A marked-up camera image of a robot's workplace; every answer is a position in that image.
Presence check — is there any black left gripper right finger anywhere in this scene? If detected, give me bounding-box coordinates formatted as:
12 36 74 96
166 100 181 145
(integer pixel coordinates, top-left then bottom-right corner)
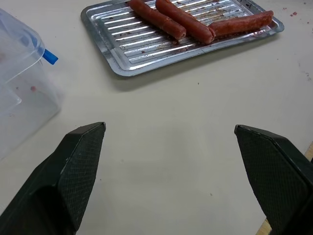
234 124 313 235

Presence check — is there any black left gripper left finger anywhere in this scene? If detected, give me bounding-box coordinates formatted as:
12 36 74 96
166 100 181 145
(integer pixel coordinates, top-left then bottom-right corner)
0 121 107 235

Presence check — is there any clear plastic storage box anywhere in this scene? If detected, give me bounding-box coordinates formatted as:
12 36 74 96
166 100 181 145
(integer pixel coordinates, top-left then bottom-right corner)
0 8 66 161

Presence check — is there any blue box lid clip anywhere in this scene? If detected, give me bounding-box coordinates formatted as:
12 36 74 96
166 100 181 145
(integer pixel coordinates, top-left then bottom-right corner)
43 48 59 65

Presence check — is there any reddish brown sausage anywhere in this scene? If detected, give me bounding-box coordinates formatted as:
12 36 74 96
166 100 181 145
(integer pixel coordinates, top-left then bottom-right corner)
129 0 187 40
208 10 274 38
155 0 217 45

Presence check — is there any ribbed silver metal tray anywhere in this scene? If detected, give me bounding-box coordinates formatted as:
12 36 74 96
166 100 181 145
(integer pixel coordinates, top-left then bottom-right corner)
80 0 285 77

